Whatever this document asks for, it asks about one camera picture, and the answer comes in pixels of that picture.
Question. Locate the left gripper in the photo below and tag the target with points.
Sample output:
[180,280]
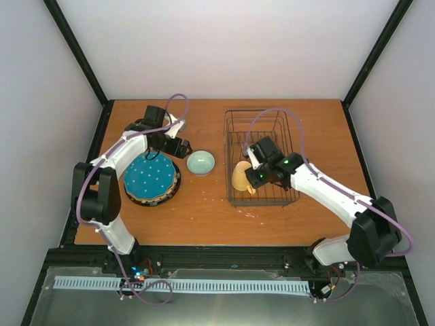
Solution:
[181,153]

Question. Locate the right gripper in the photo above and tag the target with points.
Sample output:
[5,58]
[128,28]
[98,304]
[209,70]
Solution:
[255,182]

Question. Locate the pale green ceramic bowl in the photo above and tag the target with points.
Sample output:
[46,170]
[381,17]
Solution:
[200,163]

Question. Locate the yellow ceramic mug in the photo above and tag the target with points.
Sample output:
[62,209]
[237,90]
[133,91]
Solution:
[239,180]

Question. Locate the dark wire dish rack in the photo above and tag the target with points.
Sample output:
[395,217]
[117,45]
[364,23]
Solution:
[262,138]

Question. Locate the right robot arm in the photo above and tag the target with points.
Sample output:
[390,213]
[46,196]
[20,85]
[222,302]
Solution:
[374,230]

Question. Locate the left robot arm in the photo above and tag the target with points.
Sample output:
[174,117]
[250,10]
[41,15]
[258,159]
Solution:
[95,195]

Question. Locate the teal dotted plate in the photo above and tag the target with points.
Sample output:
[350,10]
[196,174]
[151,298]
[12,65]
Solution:
[149,176]

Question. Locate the dark patterned plate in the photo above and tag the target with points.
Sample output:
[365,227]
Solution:
[169,194]

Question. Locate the metal front plate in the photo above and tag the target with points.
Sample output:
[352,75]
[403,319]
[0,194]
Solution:
[377,298]

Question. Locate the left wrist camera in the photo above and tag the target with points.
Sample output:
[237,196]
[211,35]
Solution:
[174,130]

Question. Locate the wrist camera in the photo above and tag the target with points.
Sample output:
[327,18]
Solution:
[174,130]
[255,155]

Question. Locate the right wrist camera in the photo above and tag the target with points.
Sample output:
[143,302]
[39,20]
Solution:
[255,155]

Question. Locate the black front rail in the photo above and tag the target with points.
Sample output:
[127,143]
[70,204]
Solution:
[286,261]

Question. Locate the light blue slotted cable duct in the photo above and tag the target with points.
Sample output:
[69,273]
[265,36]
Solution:
[190,286]

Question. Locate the black left frame post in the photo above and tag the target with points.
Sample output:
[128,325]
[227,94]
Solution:
[68,35]

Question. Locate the black frame post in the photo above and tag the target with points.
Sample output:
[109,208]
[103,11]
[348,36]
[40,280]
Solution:
[393,22]
[68,35]

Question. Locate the black right frame post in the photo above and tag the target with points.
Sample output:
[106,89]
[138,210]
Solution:
[393,22]

